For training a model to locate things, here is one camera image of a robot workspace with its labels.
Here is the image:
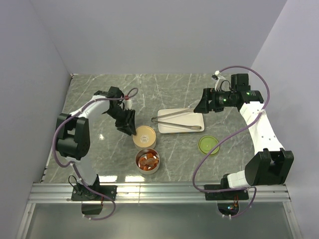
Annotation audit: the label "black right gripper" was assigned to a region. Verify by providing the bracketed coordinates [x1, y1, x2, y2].
[193, 88, 236, 114]

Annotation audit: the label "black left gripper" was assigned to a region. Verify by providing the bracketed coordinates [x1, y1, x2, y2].
[106, 106, 137, 136]

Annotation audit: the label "beige round lid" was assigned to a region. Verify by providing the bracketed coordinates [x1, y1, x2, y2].
[133, 125, 156, 141]

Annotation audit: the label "metal food tongs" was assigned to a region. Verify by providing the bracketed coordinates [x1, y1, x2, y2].
[151, 107, 201, 130]

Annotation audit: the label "orange chicken wing piece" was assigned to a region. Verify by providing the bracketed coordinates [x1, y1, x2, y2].
[145, 153, 158, 164]

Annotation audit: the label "large orange fish piece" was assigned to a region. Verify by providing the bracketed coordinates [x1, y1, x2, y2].
[138, 157, 149, 171]

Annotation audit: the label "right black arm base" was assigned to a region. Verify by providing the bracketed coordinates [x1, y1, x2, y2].
[204, 184, 249, 201]

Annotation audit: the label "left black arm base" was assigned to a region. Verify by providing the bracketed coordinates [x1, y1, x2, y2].
[71, 184, 117, 201]

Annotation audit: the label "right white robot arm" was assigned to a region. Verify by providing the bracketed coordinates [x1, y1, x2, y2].
[194, 71, 294, 199]

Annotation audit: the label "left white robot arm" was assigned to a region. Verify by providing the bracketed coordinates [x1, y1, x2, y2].
[52, 87, 138, 200]

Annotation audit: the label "white rectangular plate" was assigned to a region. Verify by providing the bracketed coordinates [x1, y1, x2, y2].
[157, 108, 205, 134]

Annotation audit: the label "green round lid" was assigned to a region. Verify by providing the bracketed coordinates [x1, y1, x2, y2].
[198, 135, 219, 154]

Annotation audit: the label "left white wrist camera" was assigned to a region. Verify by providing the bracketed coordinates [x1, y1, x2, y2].
[123, 99, 133, 110]

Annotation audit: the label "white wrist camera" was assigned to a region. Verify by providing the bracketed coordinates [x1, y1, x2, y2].
[211, 71, 230, 91]
[123, 99, 133, 110]

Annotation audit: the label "steel bowl far from rail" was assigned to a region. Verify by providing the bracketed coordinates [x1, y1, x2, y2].
[133, 140, 156, 150]

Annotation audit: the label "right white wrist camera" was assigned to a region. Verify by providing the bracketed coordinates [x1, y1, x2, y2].
[211, 71, 230, 91]

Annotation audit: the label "steel bowl near rail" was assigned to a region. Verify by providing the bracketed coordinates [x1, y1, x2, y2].
[135, 148, 160, 175]

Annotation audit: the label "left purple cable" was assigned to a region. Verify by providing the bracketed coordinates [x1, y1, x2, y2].
[51, 87, 139, 221]

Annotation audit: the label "purple cable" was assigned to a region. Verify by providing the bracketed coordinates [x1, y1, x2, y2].
[51, 87, 139, 221]
[192, 65, 271, 218]

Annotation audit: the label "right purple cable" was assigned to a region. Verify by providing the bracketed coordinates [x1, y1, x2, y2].
[192, 65, 271, 218]

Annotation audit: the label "aluminium front rail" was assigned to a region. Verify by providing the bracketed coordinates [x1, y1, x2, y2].
[27, 182, 291, 204]

